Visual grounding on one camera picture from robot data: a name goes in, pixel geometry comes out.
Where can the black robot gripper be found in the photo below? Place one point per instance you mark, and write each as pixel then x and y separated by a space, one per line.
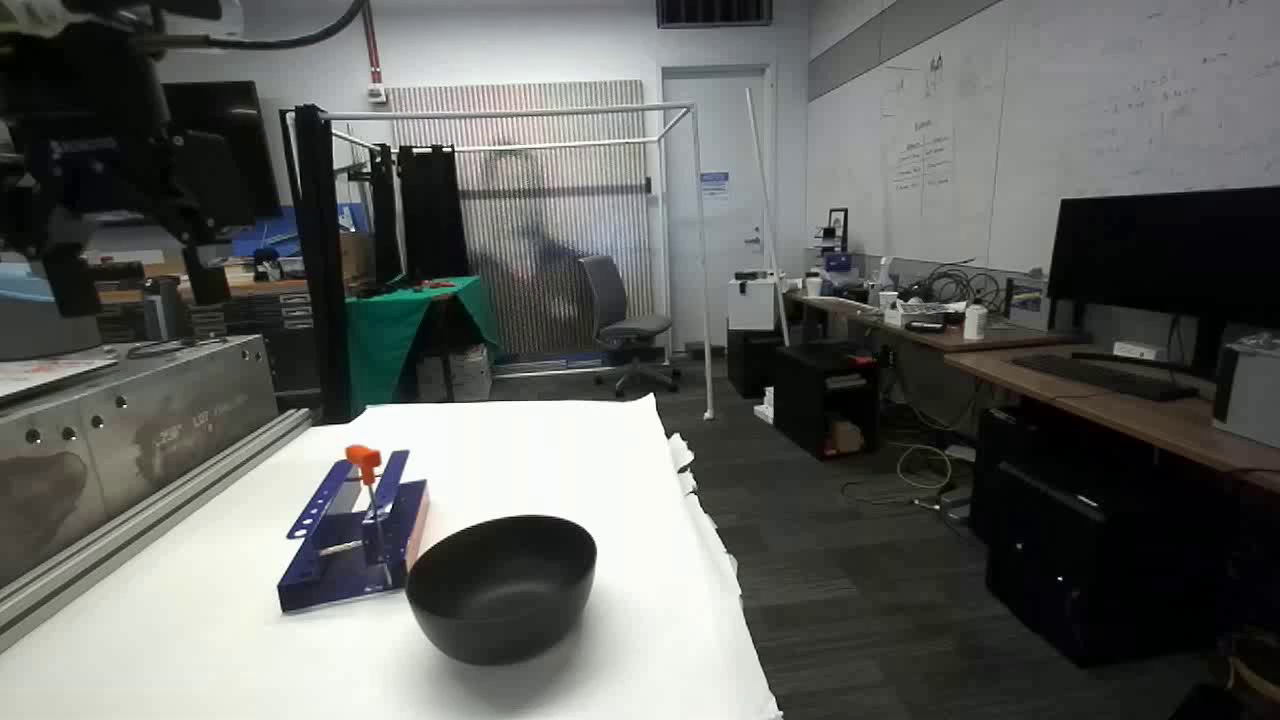
pixel 89 116

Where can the black panel behind post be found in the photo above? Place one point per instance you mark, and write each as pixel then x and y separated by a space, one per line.
pixel 428 204

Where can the grey office chair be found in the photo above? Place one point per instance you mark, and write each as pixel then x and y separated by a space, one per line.
pixel 629 344

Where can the black box on floor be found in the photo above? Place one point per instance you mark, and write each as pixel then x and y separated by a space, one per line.
pixel 823 386

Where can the grey box on desk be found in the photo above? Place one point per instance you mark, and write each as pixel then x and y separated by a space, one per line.
pixel 1251 390

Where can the wooden desk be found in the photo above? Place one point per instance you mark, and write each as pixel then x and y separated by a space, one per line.
pixel 1172 424

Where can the orange handled tool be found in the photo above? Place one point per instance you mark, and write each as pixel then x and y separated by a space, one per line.
pixel 366 460

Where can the black keyboard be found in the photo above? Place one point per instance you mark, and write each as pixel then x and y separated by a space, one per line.
pixel 1105 377

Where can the black under-desk cabinet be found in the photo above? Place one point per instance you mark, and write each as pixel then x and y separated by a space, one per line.
pixel 1112 549

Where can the grey metal rail base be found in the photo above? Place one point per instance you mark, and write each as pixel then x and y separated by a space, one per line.
pixel 104 449

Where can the white door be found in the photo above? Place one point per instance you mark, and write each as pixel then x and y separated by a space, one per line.
pixel 717 215

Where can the blue tool holder rack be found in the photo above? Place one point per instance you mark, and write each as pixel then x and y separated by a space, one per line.
pixel 348 538

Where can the black computer monitor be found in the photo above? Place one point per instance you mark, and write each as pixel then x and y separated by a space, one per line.
pixel 1180 252

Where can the white pipe frame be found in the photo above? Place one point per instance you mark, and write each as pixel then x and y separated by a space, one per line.
pixel 667 201

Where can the white cup on desk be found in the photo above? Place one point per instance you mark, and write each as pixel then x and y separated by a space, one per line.
pixel 975 321

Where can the black bowl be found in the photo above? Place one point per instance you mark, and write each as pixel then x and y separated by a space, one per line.
pixel 500 591

